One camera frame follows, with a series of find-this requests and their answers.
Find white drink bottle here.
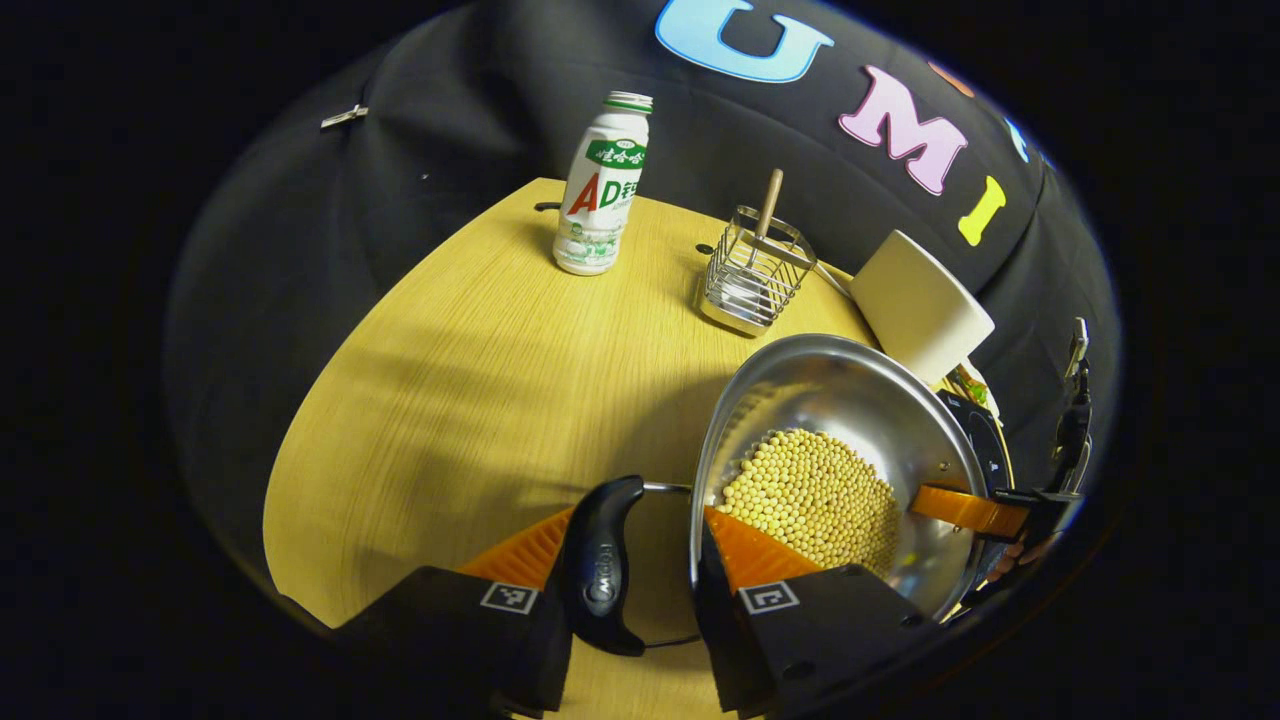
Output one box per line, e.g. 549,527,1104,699
552,91,654,277

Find white toaster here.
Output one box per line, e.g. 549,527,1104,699
850,230,996,387

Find black backdrop cloth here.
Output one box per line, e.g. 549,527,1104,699
165,0,1126,561

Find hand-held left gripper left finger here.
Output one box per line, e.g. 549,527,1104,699
335,505,577,719

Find wooden-handled utensil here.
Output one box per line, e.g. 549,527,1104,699
751,168,787,267

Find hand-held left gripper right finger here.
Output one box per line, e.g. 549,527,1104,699
693,505,926,719

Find sandwich with lettuce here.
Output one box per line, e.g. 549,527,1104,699
945,362,1001,413

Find black induction cooktop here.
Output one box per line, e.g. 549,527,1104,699
935,388,1017,501

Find wire utensil basket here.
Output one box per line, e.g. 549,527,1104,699
697,205,818,338

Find steel pot with soybeans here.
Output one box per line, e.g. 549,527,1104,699
560,333,1001,658

